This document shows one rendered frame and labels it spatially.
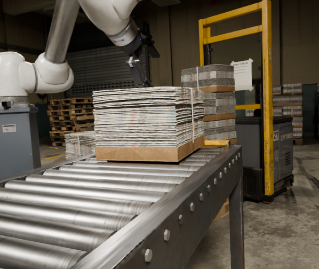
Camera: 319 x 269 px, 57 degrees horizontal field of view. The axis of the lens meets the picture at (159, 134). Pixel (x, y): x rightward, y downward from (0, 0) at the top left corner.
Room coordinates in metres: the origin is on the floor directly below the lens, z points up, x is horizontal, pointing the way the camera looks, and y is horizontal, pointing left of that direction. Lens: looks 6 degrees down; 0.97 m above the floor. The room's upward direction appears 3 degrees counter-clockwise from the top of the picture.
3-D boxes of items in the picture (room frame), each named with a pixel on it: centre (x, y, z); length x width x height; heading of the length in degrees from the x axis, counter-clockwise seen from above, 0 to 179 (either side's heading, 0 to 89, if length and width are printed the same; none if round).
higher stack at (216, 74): (2.64, -0.45, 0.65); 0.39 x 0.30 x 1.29; 45
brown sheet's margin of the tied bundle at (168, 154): (0.98, 0.05, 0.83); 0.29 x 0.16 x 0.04; 69
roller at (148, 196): (0.67, 0.20, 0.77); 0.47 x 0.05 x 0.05; 66
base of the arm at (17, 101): (1.46, 0.73, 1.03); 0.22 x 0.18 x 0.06; 12
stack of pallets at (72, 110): (8.56, 2.43, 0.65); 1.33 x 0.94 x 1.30; 160
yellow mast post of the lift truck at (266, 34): (2.71, -0.99, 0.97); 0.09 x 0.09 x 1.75; 45
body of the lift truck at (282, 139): (3.20, -1.03, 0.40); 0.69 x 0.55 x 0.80; 45
